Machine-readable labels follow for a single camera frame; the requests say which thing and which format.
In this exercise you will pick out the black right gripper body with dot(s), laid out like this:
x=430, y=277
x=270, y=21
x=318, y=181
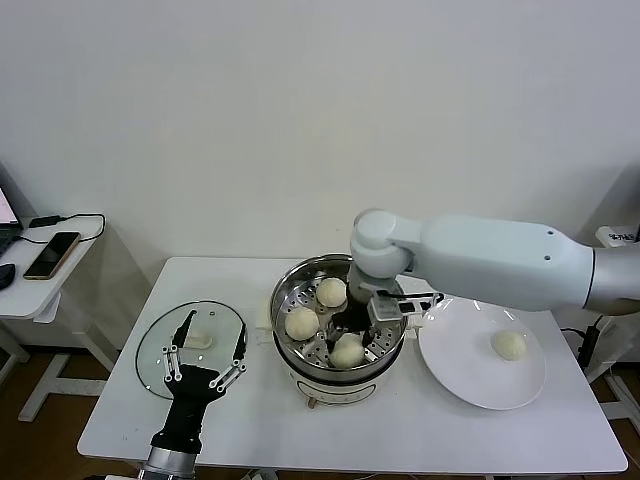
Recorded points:
x=355, y=317

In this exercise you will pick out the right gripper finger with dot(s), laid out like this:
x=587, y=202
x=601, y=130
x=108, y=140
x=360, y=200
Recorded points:
x=333, y=339
x=371, y=335

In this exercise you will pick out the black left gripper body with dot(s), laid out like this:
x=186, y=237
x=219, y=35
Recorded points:
x=192, y=387

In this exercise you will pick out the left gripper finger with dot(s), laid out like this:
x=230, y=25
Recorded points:
x=241, y=350
x=182, y=330

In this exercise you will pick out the white steamed baozi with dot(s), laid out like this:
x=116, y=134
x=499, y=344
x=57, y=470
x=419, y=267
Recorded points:
x=301, y=322
x=348, y=354
x=509, y=345
x=332, y=292

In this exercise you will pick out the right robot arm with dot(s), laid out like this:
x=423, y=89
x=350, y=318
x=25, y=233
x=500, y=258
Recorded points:
x=490, y=260

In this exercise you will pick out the steel steamer pot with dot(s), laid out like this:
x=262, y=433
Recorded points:
x=340, y=392

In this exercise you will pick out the stainless steel steamer basket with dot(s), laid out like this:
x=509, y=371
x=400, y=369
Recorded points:
x=300, y=295

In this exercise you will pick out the white round plate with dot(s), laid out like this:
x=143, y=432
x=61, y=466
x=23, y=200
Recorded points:
x=465, y=370

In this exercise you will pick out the smartphone with gold edge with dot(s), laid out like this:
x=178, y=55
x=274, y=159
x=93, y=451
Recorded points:
x=52, y=255

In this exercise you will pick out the white side table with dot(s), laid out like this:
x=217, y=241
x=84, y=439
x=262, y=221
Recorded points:
x=30, y=295

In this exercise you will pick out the black power adapter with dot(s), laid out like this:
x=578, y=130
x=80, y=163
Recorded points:
x=46, y=220

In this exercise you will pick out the black computer mouse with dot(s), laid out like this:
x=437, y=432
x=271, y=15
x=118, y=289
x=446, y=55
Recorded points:
x=5, y=275

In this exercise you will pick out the black laptop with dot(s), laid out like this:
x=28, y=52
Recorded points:
x=6, y=205

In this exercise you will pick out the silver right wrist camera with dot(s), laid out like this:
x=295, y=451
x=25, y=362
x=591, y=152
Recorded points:
x=387, y=309

